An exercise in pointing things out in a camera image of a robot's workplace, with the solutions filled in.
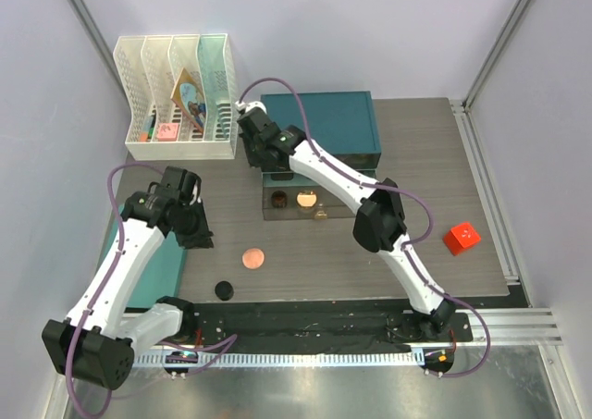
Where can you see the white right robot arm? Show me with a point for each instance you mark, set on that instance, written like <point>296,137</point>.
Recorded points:
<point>379,217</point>

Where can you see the orange cube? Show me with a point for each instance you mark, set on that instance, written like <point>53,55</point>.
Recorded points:
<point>461,238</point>

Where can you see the clear acrylic drawer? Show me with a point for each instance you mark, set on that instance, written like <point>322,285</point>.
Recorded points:
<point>362,161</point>
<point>289,196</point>

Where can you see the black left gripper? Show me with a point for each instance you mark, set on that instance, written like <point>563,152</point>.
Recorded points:
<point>202,238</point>

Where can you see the orange green markers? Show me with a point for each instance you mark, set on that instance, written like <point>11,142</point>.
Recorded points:
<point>147,130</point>

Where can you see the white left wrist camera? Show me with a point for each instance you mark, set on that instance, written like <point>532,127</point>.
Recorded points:
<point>196,193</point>

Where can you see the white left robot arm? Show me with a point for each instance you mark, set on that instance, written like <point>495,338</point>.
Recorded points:
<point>93,343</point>

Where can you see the small black jar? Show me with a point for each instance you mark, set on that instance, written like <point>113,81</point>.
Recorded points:
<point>279,199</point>

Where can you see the teal drawer cabinet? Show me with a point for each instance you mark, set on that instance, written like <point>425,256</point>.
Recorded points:
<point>342,122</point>

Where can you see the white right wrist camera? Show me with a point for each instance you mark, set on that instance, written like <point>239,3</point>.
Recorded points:
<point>245,107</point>

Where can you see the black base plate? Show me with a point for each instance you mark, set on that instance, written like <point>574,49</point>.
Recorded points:
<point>324,326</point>

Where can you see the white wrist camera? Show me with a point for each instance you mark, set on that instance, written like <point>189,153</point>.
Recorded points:
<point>196,193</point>
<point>245,107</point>

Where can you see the gold round compact jar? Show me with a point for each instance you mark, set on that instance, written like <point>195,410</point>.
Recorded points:
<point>306,200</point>

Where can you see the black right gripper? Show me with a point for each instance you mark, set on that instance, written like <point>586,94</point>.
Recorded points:
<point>254,161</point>

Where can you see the black round lid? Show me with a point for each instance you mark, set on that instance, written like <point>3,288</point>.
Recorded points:
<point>224,290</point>

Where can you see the triangular gold teal card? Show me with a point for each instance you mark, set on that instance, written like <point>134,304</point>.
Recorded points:
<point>188,96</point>

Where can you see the pink eraser block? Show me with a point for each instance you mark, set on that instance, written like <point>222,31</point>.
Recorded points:
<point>167,132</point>

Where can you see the white perforated file organizer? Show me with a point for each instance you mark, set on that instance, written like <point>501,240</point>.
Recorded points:
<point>148,67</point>

